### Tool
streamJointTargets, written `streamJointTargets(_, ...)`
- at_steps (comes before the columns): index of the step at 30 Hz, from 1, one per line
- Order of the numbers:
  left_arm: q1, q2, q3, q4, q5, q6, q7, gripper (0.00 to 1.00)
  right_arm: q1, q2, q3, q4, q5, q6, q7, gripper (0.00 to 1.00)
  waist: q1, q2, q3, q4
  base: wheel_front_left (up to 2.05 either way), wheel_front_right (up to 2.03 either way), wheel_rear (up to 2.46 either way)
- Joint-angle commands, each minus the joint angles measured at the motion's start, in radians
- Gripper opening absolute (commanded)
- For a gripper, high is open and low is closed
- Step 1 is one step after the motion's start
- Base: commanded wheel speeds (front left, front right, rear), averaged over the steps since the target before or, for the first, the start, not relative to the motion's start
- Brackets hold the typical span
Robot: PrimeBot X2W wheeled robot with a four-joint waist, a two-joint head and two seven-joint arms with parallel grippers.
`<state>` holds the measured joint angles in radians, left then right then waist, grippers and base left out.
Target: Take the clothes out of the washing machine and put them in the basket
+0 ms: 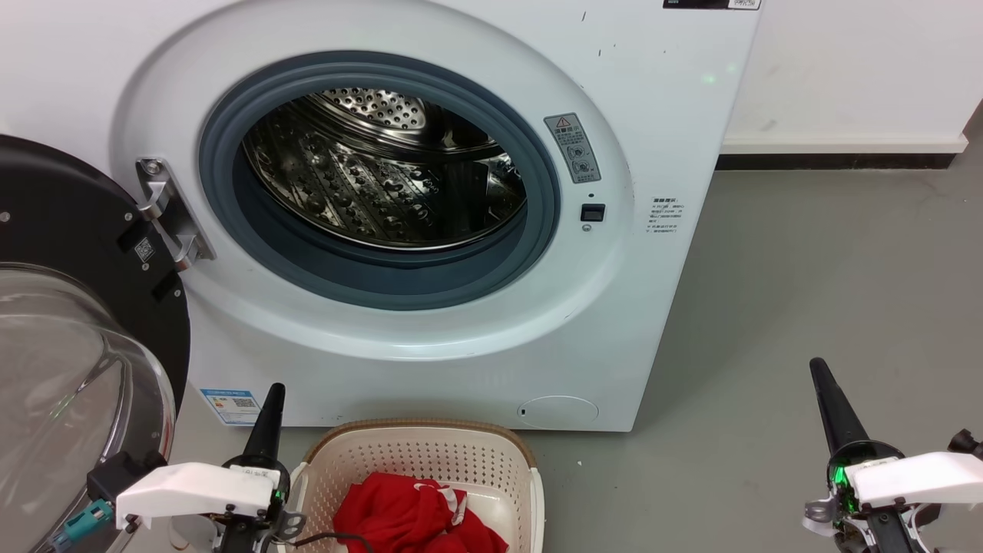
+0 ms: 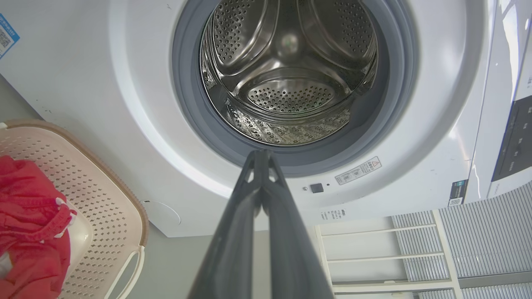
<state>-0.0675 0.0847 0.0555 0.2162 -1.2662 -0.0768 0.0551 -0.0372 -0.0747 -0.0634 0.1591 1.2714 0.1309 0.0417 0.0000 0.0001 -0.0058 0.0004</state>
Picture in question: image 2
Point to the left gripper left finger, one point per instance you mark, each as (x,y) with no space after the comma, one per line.
(232,241)

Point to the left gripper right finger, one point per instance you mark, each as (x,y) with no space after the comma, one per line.
(291,241)

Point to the red garment with white label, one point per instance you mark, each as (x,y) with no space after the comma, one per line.
(29,195)

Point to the beige perforated laundry basket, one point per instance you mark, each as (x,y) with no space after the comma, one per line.
(104,195)

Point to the white front-load washing machine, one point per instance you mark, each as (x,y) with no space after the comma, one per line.
(83,83)

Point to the black square door latch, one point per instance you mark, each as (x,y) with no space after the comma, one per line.
(316,188)

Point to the round white filter cover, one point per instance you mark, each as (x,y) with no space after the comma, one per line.
(164,214)

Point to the grey warning sticker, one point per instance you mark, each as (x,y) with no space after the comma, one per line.
(358,170)

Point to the grey rubber door seal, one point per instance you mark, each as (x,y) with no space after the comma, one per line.
(187,104)

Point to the perforated steel washer drum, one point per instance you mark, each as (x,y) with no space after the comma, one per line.
(291,95)

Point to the white shelf rack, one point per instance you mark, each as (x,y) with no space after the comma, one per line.
(444,249)

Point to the dark energy label sticker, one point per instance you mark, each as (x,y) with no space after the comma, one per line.
(457,193)

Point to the black washer control panel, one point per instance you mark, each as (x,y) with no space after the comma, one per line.
(515,141)

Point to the blue QR code sticker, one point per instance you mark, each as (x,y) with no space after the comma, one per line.
(6,37)

